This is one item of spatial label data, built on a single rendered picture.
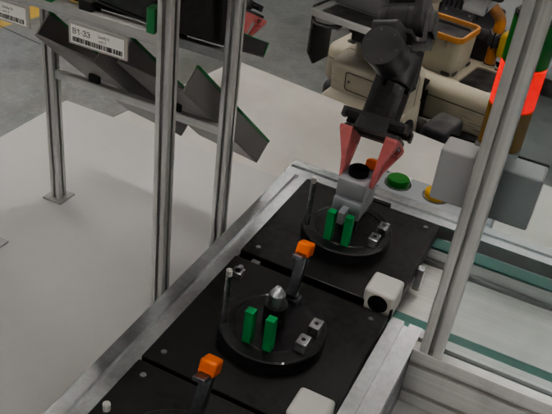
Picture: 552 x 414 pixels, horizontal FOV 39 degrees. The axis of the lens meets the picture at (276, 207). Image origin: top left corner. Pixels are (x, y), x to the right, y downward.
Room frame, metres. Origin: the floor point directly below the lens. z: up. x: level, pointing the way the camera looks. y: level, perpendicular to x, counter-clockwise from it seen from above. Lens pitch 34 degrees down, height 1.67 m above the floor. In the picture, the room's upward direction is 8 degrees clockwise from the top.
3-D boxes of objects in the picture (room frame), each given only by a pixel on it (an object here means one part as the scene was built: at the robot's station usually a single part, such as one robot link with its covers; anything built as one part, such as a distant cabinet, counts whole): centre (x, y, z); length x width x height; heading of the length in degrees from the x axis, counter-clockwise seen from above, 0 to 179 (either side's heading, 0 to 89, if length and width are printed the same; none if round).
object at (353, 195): (0.96, -0.11, 1.06); 0.08 x 0.04 x 0.07; 158
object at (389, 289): (0.85, -0.17, 0.97); 0.05 x 0.05 x 0.04; 68
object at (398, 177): (1.17, -0.21, 0.96); 0.04 x 0.04 x 0.02
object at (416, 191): (1.14, -0.27, 0.93); 0.21 x 0.07 x 0.06; 68
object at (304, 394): (0.74, -0.02, 1.01); 0.24 x 0.24 x 0.13; 68
